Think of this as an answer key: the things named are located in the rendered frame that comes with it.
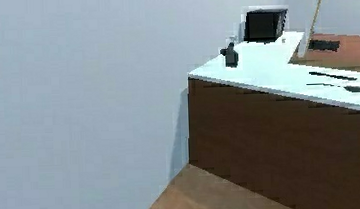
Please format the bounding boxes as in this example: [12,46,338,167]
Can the dark grey spray bottle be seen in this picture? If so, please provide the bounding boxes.
[219,41,240,69]

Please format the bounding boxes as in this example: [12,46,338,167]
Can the brown kitchen counter white top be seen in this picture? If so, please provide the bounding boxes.
[184,28,360,209]

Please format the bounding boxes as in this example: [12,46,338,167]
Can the black kitchen knife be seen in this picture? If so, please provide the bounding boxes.
[308,69,358,83]

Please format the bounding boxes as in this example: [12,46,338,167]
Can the black microwave oven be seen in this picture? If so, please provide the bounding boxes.
[242,8,290,44]

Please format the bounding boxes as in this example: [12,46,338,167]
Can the black flat rectangle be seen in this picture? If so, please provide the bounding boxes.
[307,38,341,54]

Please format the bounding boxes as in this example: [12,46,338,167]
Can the black ladle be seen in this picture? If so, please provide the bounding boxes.
[305,81,360,95]

